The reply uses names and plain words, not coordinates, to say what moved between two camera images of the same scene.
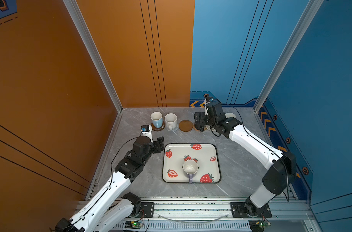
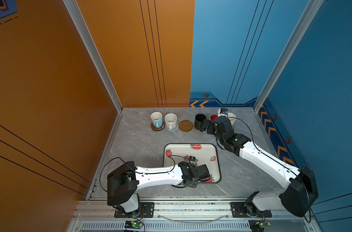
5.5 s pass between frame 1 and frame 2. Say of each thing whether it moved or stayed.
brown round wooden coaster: stayed
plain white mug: stayed
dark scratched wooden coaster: stayed
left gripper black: moved
